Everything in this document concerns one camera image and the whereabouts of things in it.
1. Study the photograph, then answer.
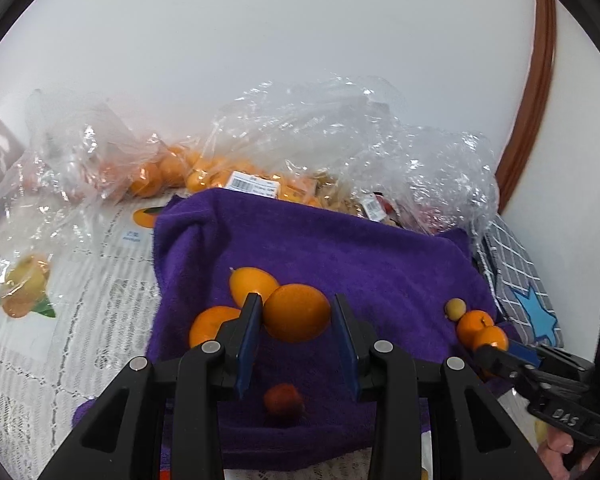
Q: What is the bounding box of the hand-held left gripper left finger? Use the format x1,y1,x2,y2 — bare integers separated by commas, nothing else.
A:
37,292,263,480

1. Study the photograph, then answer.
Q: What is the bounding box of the small red fruit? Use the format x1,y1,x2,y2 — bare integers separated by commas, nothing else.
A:
263,383,305,418

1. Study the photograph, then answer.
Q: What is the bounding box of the oval yellow citrus fruit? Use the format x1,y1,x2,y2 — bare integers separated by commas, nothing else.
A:
229,266,281,309

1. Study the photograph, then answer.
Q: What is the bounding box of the person's right hand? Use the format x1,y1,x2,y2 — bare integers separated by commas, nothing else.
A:
537,439,587,480

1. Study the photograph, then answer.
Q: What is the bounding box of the purple towel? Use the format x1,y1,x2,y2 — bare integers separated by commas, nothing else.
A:
72,189,518,463

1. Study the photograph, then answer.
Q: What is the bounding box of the bunch of bagged oranges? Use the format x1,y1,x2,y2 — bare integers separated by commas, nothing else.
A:
127,145,326,208

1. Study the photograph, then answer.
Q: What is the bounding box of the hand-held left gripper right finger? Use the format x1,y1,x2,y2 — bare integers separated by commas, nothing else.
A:
332,293,553,480

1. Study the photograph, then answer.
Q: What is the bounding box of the large clear plastic bag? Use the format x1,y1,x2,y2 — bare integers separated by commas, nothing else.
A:
210,74,501,237

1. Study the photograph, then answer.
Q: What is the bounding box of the white barcode label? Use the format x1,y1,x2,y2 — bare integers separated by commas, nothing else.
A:
227,171,280,198

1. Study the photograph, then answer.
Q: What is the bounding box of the grey checkered star cushion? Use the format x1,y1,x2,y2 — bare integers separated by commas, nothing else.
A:
480,217,563,346

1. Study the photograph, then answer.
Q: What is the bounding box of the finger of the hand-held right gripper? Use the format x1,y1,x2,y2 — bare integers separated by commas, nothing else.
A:
476,343,537,397
507,339,594,377

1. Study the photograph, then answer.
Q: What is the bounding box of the clear plastic bag with oranges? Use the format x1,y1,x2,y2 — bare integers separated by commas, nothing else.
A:
125,110,331,211

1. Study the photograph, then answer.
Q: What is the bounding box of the brown wooden door frame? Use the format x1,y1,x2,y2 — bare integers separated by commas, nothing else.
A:
495,0,558,216

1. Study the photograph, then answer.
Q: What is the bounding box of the crumpled clear plastic bag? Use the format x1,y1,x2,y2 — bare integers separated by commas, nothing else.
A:
0,89,166,211

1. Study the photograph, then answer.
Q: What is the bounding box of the large mandarin orange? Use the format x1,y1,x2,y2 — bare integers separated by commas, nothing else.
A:
262,283,332,344

